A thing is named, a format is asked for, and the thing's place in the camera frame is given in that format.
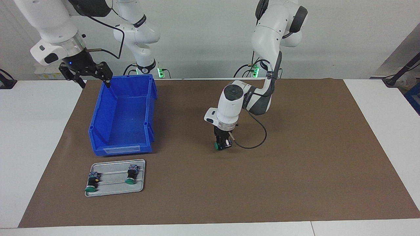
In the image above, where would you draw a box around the white cardboard box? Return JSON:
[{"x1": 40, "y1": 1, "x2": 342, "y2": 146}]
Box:
[{"x1": 34, "y1": 63, "x2": 71, "y2": 80}]

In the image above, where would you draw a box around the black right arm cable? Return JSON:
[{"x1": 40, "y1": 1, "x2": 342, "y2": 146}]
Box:
[{"x1": 84, "y1": 8, "x2": 126, "y2": 60}]

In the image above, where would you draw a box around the grey metal tray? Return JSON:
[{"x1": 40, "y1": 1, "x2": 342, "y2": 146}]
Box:
[{"x1": 85, "y1": 159, "x2": 146, "y2": 197}]

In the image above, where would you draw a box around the black left base cable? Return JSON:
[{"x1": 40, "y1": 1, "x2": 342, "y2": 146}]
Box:
[{"x1": 234, "y1": 49, "x2": 264, "y2": 78}]

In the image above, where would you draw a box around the green button with yellow dot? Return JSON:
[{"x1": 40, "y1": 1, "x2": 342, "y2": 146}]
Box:
[{"x1": 84, "y1": 171, "x2": 101, "y2": 193}]

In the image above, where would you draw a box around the blue plastic storage bin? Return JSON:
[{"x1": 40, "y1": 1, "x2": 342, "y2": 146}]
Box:
[{"x1": 88, "y1": 74, "x2": 157, "y2": 156}]

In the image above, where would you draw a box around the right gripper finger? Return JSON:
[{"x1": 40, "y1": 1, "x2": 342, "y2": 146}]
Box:
[
  {"x1": 58, "y1": 63, "x2": 86, "y2": 89},
  {"x1": 94, "y1": 62, "x2": 114, "y2": 88}
]

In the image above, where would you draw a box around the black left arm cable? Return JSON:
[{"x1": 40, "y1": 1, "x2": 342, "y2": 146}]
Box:
[{"x1": 230, "y1": 49, "x2": 283, "y2": 149}]

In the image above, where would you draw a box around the blue crate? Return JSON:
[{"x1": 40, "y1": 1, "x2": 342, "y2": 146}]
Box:
[{"x1": 404, "y1": 82, "x2": 420, "y2": 115}]

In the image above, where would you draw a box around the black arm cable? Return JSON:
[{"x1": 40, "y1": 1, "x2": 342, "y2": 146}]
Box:
[
  {"x1": 230, "y1": 49, "x2": 283, "y2": 149},
  {"x1": 84, "y1": 8, "x2": 126, "y2": 60}
]

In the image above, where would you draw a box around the black clamp mount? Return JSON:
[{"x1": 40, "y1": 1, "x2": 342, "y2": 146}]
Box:
[{"x1": 0, "y1": 69, "x2": 17, "y2": 89}]

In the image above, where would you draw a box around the brown table mat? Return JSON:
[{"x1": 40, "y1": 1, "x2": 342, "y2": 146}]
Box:
[{"x1": 18, "y1": 78, "x2": 420, "y2": 228}]

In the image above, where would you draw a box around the black stand pole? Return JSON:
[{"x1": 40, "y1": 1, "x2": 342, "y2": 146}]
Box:
[{"x1": 382, "y1": 52, "x2": 420, "y2": 87}]

